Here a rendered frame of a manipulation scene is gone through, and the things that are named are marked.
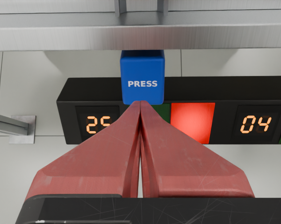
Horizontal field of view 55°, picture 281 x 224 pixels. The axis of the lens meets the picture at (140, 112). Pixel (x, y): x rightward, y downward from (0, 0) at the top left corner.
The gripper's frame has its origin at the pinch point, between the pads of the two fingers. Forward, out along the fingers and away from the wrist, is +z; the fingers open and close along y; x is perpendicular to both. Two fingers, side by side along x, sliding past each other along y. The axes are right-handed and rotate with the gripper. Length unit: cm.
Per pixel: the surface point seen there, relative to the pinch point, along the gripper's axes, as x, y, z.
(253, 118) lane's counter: 3.6, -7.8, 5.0
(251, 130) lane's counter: 4.7, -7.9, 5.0
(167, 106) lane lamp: 2.6, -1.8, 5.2
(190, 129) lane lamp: 4.6, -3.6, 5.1
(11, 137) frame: 49, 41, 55
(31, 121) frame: 45, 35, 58
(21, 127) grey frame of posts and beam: 45, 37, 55
